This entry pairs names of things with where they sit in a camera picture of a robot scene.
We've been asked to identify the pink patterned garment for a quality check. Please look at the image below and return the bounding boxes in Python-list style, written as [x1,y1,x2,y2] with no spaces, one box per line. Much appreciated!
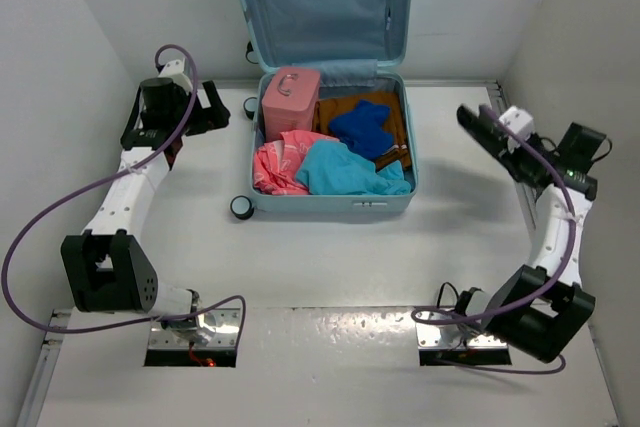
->
[252,130,337,196]

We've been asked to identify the pink cosmetic case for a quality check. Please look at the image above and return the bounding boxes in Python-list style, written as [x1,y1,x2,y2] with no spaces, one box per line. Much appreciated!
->
[261,66,321,142]

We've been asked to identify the black pouch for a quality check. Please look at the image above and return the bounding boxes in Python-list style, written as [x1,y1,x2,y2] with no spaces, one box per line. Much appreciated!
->
[456,104,520,181]

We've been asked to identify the brown trousers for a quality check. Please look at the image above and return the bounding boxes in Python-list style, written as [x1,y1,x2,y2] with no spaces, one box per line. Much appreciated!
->
[313,91,411,170]

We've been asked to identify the light blue shirt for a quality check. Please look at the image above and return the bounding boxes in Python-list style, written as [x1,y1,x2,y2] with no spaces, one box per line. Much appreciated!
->
[295,140,412,196]

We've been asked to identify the dark blue cloth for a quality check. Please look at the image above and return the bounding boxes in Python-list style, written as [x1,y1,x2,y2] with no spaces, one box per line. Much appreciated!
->
[329,100,394,160]

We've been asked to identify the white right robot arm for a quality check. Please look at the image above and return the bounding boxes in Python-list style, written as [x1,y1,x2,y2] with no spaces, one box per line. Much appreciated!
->
[455,115,607,363]

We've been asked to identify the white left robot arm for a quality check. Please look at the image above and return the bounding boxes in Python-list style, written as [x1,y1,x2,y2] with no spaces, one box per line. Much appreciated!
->
[61,77,230,318]

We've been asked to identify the light blue open suitcase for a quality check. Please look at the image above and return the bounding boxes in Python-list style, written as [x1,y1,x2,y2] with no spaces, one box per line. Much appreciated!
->
[224,0,420,213]

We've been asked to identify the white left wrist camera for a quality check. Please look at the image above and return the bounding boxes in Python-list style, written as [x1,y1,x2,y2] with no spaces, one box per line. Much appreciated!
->
[158,59,193,94]

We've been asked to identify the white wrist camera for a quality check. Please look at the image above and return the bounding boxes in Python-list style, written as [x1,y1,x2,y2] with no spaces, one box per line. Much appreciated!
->
[158,59,193,94]
[498,106,535,154]

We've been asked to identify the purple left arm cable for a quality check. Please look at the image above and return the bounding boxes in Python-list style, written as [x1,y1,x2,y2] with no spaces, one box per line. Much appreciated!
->
[1,44,248,343]

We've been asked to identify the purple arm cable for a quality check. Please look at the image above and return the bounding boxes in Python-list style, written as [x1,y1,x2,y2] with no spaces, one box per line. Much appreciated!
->
[1,44,248,343]
[410,105,581,376]

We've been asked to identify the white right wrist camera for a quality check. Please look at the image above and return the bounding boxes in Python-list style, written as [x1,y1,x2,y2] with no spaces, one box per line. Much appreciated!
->
[498,106,535,154]

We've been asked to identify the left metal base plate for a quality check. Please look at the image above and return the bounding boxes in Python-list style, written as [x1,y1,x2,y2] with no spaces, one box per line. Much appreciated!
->
[148,308,242,350]

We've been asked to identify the metal base plate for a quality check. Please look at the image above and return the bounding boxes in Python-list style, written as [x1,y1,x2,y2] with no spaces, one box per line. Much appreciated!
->
[413,308,508,352]
[148,308,242,350]

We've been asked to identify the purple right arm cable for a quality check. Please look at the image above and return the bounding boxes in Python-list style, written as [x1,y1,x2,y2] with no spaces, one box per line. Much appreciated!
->
[410,105,581,376]

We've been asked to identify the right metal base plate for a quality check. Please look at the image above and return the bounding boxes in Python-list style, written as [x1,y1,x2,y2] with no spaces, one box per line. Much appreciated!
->
[413,308,508,352]

